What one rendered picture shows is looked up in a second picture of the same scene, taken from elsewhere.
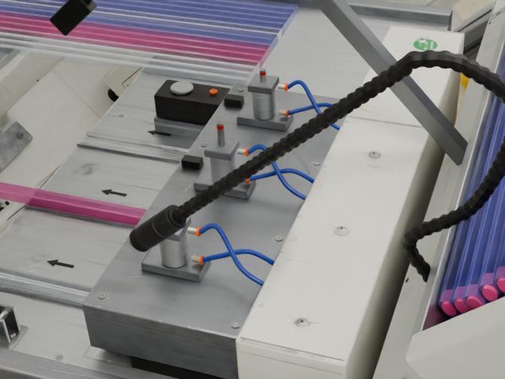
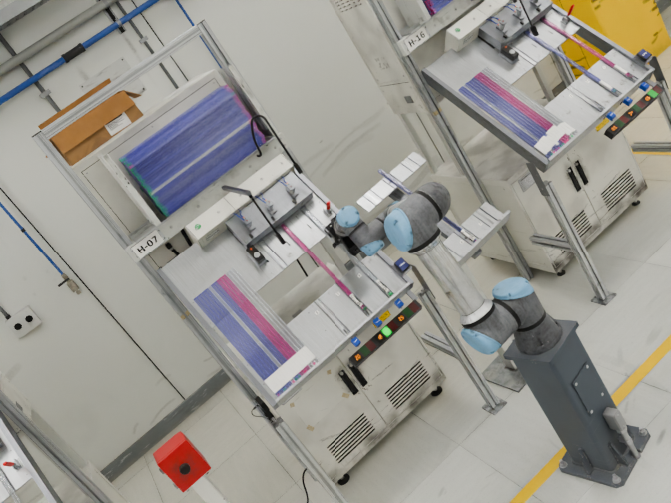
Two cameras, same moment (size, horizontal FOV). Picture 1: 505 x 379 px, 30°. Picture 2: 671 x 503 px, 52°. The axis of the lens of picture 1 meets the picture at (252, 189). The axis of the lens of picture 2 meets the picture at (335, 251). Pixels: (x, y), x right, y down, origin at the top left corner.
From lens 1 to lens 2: 267 cm
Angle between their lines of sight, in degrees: 75
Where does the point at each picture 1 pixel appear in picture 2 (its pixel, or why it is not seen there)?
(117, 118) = (273, 272)
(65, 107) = not seen: outside the picture
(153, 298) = (300, 186)
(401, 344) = (269, 156)
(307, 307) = (279, 165)
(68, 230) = (303, 236)
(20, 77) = not seen: outside the picture
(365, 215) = (254, 180)
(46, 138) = not seen: outside the picture
